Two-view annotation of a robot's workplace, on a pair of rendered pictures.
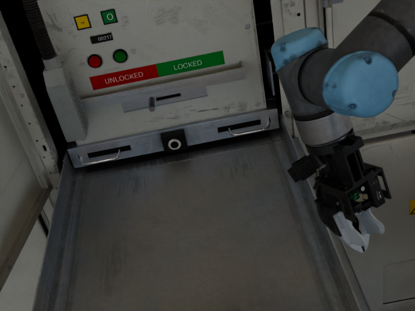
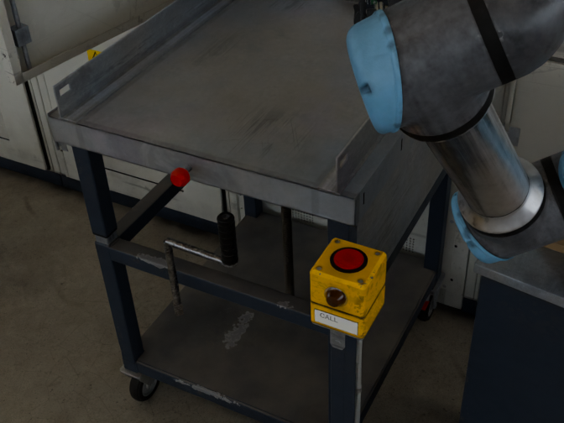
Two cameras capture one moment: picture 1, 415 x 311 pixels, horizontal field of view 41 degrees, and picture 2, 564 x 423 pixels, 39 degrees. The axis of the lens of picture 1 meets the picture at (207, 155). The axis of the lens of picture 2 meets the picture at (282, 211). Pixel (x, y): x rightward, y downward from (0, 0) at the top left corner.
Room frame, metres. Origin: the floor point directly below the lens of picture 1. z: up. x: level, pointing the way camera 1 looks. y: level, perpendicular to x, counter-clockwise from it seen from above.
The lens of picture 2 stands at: (-0.47, -0.57, 1.61)
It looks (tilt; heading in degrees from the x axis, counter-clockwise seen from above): 38 degrees down; 28
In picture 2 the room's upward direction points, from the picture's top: 3 degrees counter-clockwise
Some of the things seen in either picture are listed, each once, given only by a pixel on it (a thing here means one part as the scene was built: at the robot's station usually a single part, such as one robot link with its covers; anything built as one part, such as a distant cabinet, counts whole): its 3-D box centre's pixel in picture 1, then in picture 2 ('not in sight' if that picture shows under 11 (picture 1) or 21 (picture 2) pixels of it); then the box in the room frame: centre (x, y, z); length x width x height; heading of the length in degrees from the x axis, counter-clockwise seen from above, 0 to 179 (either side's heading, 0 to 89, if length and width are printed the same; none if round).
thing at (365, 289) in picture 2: not in sight; (347, 287); (0.27, -0.28, 0.85); 0.08 x 0.08 x 0.10; 88
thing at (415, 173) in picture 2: not in sight; (286, 217); (0.81, 0.08, 0.46); 0.64 x 0.58 x 0.66; 178
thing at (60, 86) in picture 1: (66, 100); not in sight; (1.13, 0.29, 1.09); 0.08 x 0.05 x 0.17; 178
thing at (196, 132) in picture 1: (173, 133); not in sight; (1.21, 0.07, 0.89); 0.54 x 0.05 x 0.06; 88
